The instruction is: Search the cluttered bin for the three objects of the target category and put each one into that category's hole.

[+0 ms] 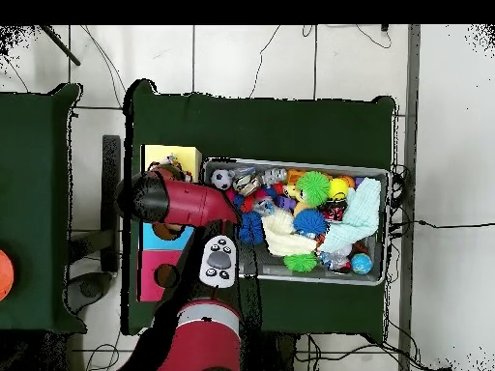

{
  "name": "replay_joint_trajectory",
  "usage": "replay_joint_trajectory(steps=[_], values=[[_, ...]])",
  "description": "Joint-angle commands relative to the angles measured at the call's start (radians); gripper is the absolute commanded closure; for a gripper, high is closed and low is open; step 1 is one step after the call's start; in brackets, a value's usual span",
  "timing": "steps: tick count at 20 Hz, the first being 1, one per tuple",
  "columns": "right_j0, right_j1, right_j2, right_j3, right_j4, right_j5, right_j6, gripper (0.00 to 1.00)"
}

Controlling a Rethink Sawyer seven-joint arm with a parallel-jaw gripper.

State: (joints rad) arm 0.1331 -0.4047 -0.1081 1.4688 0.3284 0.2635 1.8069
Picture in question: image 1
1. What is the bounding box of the blue globe ball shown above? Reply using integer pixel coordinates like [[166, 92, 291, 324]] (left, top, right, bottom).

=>
[[350, 252, 373, 275]]

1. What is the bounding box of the silver mesh bin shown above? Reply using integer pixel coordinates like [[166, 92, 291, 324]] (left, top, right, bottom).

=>
[[202, 157, 392, 287]]

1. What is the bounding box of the black upright panel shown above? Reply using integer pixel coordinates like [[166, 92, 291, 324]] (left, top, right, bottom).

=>
[[101, 134, 122, 272]]

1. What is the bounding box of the yellow smooth ball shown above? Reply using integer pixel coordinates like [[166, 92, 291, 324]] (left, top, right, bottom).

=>
[[328, 177, 350, 201]]

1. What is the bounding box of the black cable with plug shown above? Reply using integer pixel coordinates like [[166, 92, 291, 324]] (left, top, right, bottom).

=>
[[413, 218, 495, 230]]

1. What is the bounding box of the dark green table cloth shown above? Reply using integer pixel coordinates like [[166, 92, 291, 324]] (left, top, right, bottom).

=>
[[0, 82, 88, 334], [122, 78, 396, 341]]

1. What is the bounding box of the dark grey stand base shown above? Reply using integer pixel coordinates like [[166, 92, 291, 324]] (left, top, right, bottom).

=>
[[64, 271, 114, 315]]

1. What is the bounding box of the blue spiky rubber ball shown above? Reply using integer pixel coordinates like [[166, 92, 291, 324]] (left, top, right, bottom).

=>
[[237, 211, 267, 246], [292, 207, 330, 238]]

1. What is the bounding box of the light blue cloth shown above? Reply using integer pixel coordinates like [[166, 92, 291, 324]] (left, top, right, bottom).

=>
[[317, 177, 384, 255]]

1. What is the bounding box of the cream knitted cloth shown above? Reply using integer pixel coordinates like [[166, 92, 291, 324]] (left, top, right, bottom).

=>
[[261, 210, 319, 257]]

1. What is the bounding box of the black rod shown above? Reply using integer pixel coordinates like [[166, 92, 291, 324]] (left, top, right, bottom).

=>
[[38, 24, 82, 67]]

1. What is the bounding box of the large orange ball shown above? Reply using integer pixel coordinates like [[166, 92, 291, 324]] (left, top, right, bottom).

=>
[[0, 248, 15, 302]]

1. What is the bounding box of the black and white soccer ball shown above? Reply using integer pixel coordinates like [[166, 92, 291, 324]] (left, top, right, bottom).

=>
[[209, 168, 236, 191]]

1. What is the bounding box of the wooden box with three holes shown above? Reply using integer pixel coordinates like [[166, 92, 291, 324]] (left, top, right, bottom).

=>
[[135, 144, 203, 303]]

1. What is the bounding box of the colourful braided rope toy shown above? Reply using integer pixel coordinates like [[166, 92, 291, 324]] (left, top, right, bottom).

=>
[[148, 153, 193, 183]]

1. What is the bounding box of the green spiky rubber ball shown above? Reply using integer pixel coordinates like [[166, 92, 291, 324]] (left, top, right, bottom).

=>
[[282, 251, 319, 273], [295, 170, 333, 208]]

